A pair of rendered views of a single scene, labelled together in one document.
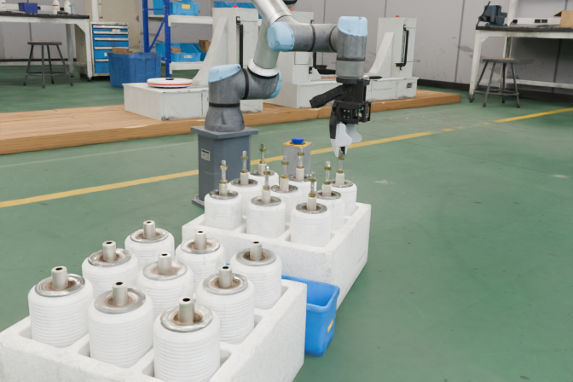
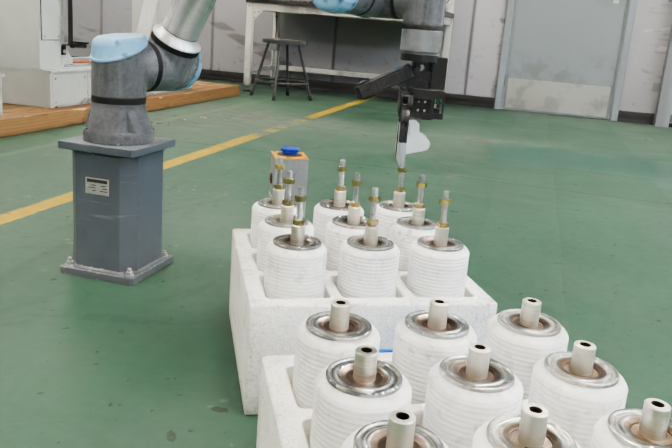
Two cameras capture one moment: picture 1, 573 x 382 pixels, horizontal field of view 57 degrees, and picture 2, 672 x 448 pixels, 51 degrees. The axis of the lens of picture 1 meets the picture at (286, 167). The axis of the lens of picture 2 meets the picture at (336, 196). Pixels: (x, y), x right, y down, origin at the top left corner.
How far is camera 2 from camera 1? 0.81 m
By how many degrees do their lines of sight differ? 33
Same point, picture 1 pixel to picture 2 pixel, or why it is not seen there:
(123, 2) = not seen: outside the picture
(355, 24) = not seen: outside the picture
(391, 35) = (155, 2)
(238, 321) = not seen: hidden behind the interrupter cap
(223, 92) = (129, 79)
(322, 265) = (484, 321)
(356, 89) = (436, 71)
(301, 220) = (445, 262)
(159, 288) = (512, 404)
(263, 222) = (383, 275)
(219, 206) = (310, 262)
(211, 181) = (111, 229)
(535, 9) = not seen: outside the picture
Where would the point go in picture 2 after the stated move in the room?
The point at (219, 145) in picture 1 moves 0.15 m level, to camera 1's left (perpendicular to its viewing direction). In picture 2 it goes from (129, 168) to (55, 171)
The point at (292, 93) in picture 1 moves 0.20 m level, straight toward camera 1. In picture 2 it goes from (40, 85) to (48, 89)
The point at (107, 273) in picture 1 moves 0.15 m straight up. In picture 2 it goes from (400, 404) to (416, 251)
